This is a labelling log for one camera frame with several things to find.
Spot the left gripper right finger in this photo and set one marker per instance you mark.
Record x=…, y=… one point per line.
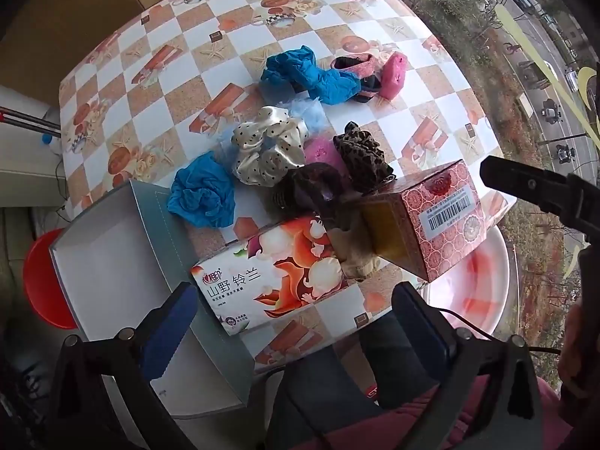
x=509, y=413

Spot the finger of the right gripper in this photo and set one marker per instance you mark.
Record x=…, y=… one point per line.
x=572, y=199

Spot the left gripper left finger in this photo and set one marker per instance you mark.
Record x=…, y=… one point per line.
x=84, y=415

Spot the beige fuzzy sock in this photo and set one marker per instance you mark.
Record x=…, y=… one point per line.
x=354, y=251

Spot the blue cloth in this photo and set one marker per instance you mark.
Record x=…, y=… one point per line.
x=298, y=68
x=203, y=194

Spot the leopard print scrunchie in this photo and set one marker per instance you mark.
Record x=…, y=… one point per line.
x=363, y=158

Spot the dark maroon scrunchie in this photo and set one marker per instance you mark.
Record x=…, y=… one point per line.
x=316, y=187

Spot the pink foam sponge block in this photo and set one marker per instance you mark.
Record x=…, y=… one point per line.
x=322, y=150

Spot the cream polka dot scrunchie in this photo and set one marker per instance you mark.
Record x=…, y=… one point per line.
x=269, y=146

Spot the light blue fluffy fabric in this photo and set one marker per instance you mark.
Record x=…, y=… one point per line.
x=311, y=112

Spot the pink knitted sock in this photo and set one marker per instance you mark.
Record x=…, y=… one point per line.
x=367, y=68

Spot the grey open cardboard box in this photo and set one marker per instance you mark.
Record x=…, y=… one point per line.
x=122, y=257

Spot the red plastic stool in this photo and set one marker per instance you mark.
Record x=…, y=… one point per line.
x=41, y=285

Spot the floral tissue box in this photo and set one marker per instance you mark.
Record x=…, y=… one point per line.
x=271, y=275

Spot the red patterned carton box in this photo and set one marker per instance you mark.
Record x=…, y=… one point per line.
x=427, y=222

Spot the white plastic bottle blue cap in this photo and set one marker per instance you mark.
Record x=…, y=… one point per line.
x=53, y=143

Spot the checkered patterned tablecloth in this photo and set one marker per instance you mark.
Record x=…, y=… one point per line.
x=171, y=83

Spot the red handled mop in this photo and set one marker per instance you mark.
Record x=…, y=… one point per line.
x=29, y=122

